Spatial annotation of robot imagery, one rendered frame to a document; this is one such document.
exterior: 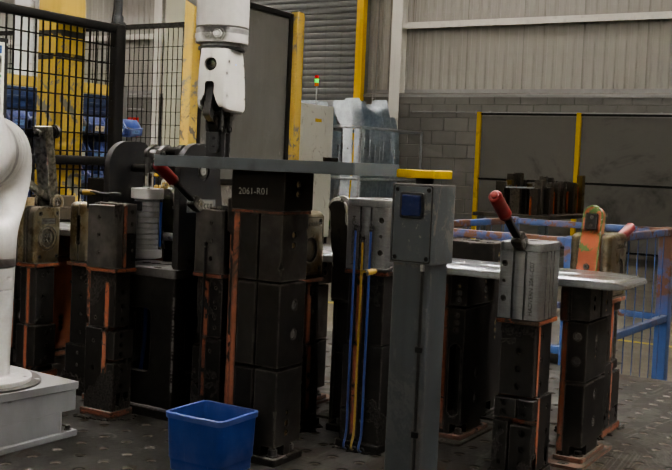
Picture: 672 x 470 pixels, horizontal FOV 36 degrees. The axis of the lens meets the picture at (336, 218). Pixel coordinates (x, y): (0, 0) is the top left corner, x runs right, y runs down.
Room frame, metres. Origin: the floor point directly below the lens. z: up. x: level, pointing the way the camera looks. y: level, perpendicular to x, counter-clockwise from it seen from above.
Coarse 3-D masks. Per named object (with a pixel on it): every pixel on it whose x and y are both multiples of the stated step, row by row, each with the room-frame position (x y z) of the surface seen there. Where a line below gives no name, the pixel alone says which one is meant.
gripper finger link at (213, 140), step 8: (216, 120) 1.61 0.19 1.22; (208, 128) 1.62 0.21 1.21; (216, 128) 1.61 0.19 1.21; (208, 136) 1.63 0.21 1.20; (216, 136) 1.62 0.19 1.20; (224, 136) 1.62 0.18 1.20; (208, 144) 1.63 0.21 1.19; (216, 144) 1.62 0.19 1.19; (224, 144) 1.62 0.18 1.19; (208, 152) 1.63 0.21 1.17; (216, 152) 1.63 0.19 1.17; (224, 152) 1.62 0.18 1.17
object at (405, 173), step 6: (402, 174) 1.43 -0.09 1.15; (408, 174) 1.42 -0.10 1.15; (414, 174) 1.42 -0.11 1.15; (420, 174) 1.41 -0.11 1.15; (426, 174) 1.41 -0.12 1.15; (432, 174) 1.40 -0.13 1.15; (438, 174) 1.41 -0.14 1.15; (444, 174) 1.43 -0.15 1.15; (450, 174) 1.45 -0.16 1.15; (420, 180) 1.43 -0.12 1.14; (426, 180) 1.43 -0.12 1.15; (432, 180) 1.44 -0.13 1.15
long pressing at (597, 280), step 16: (64, 224) 2.31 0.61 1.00; (448, 272) 1.68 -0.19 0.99; (464, 272) 1.67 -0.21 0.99; (480, 272) 1.66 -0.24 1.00; (496, 272) 1.64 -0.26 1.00; (560, 272) 1.70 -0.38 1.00; (576, 272) 1.69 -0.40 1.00; (592, 272) 1.70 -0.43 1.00; (608, 272) 1.72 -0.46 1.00; (592, 288) 1.56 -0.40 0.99; (608, 288) 1.55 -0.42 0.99; (624, 288) 1.56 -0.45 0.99
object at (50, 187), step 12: (36, 132) 2.07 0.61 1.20; (48, 132) 2.08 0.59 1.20; (60, 132) 2.11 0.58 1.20; (36, 144) 2.09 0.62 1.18; (48, 144) 2.08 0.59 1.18; (36, 156) 2.09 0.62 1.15; (48, 156) 2.08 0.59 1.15; (36, 168) 2.10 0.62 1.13; (48, 168) 2.08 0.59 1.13; (48, 180) 2.08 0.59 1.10; (48, 192) 2.09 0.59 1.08
